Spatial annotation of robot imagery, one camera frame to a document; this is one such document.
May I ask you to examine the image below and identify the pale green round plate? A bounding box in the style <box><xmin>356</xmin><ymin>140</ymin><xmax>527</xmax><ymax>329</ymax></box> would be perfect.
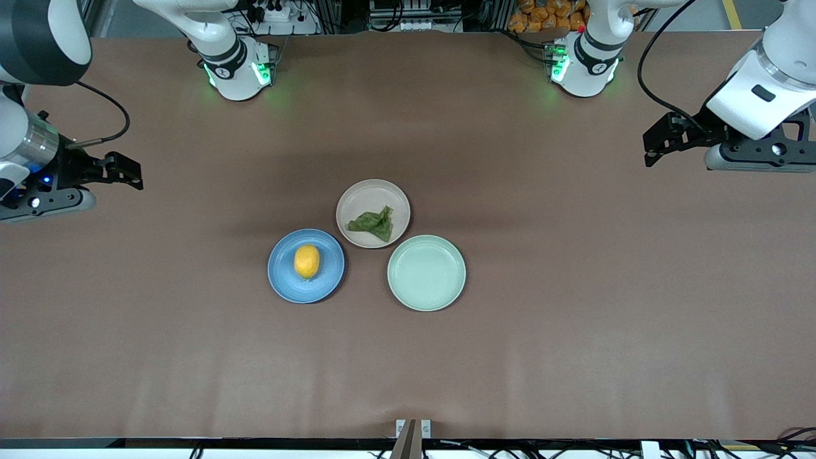
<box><xmin>387</xmin><ymin>235</ymin><xmax>467</xmax><ymax>312</ymax></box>

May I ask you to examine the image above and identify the black electronics rack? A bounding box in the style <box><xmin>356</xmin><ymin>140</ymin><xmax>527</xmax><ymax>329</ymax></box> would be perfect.
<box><xmin>368</xmin><ymin>0</ymin><xmax>464</xmax><ymax>33</ymax></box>

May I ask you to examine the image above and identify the brown table covering sheet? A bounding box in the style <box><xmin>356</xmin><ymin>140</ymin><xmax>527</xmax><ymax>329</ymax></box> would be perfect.
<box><xmin>0</xmin><ymin>31</ymin><xmax>816</xmax><ymax>441</ymax></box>

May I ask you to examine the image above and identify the pile of orange objects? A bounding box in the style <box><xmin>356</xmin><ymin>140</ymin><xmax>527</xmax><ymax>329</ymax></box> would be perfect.
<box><xmin>508</xmin><ymin>0</ymin><xmax>590</xmax><ymax>33</ymax></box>

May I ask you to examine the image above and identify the yellow lemon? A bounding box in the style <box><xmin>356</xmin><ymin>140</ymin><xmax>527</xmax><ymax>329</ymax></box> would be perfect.
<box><xmin>294</xmin><ymin>245</ymin><xmax>321</xmax><ymax>280</ymax></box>

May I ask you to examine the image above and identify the aluminium frame post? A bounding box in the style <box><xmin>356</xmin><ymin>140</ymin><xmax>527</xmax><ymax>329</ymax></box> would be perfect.
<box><xmin>83</xmin><ymin>0</ymin><xmax>104</xmax><ymax>38</ymax></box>

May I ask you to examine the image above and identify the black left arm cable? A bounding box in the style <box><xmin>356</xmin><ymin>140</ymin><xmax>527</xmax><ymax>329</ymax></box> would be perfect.
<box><xmin>637</xmin><ymin>0</ymin><xmax>705</xmax><ymax>128</ymax></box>

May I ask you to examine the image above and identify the black table edge strip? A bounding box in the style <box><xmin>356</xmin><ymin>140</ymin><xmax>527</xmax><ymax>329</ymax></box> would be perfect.
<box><xmin>0</xmin><ymin>437</ymin><xmax>816</xmax><ymax>451</ymax></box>

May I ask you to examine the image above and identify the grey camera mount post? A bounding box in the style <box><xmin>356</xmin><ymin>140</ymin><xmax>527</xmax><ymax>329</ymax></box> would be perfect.
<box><xmin>390</xmin><ymin>419</ymin><xmax>423</xmax><ymax>459</ymax></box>

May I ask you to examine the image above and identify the blue round plate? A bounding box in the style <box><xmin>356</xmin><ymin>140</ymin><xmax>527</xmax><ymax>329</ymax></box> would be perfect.
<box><xmin>267</xmin><ymin>228</ymin><xmax>346</xmax><ymax>304</ymax></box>

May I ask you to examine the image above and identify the black base power cable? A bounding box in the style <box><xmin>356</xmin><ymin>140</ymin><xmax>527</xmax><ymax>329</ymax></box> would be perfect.
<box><xmin>504</xmin><ymin>29</ymin><xmax>550</xmax><ymax>63</ymax></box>

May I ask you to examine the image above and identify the white power strip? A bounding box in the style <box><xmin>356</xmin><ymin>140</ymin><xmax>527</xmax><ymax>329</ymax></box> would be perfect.
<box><xmin>245</xmin><ymin>0</ymin><xmax>295</xmax><ymax>23</ymax></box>

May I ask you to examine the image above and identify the green lettuce leaf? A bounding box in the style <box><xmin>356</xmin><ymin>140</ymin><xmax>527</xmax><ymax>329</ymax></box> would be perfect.
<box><xmin>346</xmin><ymin>205</ymin><xmax>395</xmax><ymax>243</ymax></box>

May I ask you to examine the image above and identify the beige round plate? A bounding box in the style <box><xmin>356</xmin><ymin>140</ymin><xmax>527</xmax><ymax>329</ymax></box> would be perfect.
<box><xmin>335</xmin><ymin>178</ymin><xmax>412</xmax><ymax>249</ymax></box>

